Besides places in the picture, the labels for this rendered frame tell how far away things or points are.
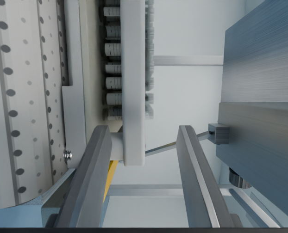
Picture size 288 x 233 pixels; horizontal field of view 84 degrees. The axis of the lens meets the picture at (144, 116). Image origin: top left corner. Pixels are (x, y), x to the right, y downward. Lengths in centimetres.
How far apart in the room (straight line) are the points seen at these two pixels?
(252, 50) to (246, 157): 43
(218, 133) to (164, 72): 331
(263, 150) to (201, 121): 373
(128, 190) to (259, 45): 116
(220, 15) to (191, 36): 65
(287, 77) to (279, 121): 30
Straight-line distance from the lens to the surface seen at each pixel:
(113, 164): 18
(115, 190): 134
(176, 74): 360
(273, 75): 54
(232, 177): 30
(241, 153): 27
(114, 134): 15
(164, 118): 371
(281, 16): 57
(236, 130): 28
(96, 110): 16
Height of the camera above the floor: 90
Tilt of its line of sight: level
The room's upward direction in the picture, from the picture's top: 90 degrees clockwise
